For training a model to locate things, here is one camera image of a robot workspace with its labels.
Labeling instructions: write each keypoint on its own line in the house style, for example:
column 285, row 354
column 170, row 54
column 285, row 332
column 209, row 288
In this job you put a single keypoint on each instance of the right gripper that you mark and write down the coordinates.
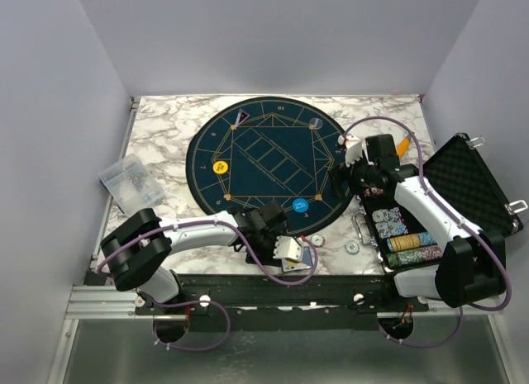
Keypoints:
column 340, row 173

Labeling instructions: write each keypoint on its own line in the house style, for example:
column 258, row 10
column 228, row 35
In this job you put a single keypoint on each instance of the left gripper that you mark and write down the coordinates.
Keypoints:
column 267, row 258

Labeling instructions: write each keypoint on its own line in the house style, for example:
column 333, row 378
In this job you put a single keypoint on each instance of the grey 1 poker chip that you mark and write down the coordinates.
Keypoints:
column 318, row 240

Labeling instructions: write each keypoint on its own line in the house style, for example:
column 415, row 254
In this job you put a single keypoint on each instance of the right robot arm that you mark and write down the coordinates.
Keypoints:
column 472, row 262

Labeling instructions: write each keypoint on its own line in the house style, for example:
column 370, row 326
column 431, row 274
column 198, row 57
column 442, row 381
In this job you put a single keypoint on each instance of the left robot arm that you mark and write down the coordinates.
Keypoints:
column 134, row 252

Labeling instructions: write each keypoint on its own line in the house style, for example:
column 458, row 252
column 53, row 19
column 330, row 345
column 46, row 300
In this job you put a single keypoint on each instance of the white chip stack in case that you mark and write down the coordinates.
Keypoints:
column 389, row 222

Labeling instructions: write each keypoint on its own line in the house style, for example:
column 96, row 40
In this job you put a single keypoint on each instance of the blue small blind button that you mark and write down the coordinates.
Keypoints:
column 300, row 205

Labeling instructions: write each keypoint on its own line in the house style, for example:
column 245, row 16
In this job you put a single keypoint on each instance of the blue playing card box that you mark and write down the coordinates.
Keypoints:
column 306, row 263

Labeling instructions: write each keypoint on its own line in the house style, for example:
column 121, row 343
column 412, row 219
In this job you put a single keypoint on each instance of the yellow utility knife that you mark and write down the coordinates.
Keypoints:
column 404, row 145

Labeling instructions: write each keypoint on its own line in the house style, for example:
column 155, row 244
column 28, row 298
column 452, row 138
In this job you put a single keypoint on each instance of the yellow chip stack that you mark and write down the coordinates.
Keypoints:
column 410, row 241

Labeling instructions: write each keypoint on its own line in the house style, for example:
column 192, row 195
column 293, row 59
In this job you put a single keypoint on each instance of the yellow dealer button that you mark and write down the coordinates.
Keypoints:
column 220, row 167

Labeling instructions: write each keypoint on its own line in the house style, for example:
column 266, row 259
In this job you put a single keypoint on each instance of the round blue poker mat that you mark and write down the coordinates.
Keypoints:
column 272, row 156

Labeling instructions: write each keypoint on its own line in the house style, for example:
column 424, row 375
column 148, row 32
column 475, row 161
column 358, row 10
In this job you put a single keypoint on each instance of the black poker chip case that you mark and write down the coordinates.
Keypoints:
column 462, row 178

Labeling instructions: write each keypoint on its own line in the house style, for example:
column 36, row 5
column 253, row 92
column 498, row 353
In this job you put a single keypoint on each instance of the clear big blind button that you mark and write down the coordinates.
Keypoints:
column 315, row 123

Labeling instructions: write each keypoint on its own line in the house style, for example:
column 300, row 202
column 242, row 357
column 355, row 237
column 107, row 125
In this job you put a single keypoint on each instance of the green chip stack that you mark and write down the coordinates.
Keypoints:
column 414, row 256

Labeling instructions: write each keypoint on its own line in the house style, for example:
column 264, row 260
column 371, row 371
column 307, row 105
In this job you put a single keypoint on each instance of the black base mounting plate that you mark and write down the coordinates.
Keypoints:
column 209, row 303

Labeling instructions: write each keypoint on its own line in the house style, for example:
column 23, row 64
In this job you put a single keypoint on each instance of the clear plastic screw box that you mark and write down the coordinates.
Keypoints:
column 131, row 185

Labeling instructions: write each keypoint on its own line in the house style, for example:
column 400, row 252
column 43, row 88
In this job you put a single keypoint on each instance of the chrome case handle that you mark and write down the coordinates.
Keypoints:
column 369, row 241

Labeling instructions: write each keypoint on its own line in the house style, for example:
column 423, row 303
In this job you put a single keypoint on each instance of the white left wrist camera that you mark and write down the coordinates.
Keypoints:
column 288, row 248

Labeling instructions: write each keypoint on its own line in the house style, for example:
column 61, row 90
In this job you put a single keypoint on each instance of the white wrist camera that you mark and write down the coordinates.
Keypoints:
column 353, row 147
column 288, row 248

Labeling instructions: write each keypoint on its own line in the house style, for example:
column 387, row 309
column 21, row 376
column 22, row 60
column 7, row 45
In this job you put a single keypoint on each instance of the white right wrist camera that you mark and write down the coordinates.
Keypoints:
column 353, row 147

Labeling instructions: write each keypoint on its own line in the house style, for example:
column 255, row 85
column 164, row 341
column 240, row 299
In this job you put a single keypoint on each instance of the aluminium frame rail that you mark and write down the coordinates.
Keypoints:
column 105, row 303

